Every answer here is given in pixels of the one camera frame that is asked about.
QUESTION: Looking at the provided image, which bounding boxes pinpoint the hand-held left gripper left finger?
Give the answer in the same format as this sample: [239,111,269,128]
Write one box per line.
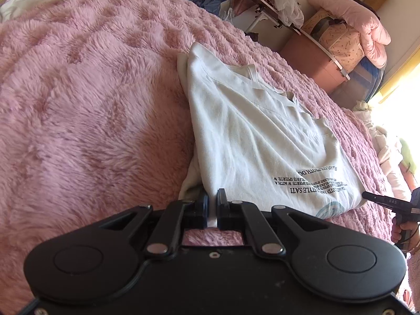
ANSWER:
[94,192,211,258]

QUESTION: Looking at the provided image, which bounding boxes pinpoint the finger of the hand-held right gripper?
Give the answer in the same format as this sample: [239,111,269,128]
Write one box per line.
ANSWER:
[361,191,400,208]

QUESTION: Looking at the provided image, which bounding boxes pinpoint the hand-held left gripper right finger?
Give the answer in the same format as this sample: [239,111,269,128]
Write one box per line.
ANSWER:
[217,188,333,256]

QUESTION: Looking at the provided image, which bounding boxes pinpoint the white printed t-shirt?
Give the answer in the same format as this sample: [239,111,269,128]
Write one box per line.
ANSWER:
[177,41,367,229]

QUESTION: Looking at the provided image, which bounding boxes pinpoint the person's right hand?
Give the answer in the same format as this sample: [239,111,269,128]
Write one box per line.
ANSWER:
[391,220,420,255]

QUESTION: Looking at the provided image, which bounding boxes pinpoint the white crumpled bedding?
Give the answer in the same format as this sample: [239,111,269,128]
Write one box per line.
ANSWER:
[352,100,411,201]

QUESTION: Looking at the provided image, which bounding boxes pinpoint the green cloth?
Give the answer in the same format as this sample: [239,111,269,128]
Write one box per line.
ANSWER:
[398,137,420,171]

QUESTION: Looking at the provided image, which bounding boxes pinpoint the yellow curtain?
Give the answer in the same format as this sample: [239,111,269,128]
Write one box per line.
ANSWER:
[377,62,420,104]

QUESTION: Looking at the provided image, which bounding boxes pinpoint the blue storage bin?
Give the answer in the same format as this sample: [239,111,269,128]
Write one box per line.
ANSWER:
[331,57,386,109]

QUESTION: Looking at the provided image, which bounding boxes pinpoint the brown plastic storage box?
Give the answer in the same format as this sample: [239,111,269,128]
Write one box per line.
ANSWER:
[279,29,351,93]

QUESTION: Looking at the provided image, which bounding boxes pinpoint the floral fabric storage bag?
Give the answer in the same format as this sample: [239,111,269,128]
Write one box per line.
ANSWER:
[301,8,367,73]

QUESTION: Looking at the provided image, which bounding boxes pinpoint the pink fluffy blanket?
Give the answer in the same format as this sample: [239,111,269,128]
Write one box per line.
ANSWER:
[0,0,417,315]

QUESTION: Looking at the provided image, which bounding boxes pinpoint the pink quilt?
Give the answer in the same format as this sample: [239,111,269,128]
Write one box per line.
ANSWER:
[307,0,392,70]

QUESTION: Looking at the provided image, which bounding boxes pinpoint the white folding table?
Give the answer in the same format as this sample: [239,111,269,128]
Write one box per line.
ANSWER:
[244,0,304,37]

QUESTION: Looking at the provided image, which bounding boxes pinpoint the small translucent plastic bag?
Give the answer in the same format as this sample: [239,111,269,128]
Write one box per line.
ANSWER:
[219,1,236,22]

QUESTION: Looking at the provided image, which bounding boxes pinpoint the dark cloth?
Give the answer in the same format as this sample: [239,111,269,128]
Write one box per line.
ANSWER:
[336,0,382,21]

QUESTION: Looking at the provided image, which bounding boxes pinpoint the large white plastic bag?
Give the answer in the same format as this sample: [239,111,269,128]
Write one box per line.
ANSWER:
[247,0,305,29]

